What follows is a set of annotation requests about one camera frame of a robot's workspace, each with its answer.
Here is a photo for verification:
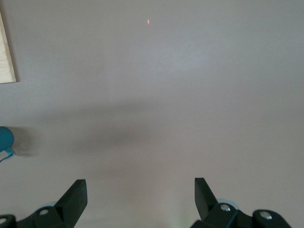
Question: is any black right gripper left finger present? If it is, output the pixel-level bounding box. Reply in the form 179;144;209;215
0;179;87;228

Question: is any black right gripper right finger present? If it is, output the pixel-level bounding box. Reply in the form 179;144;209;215
191;177;292;228

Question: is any teal cup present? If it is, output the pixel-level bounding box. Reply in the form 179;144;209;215
0;126;15;159

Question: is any bamboo cutting board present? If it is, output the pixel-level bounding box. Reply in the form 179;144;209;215
0;9;17;84

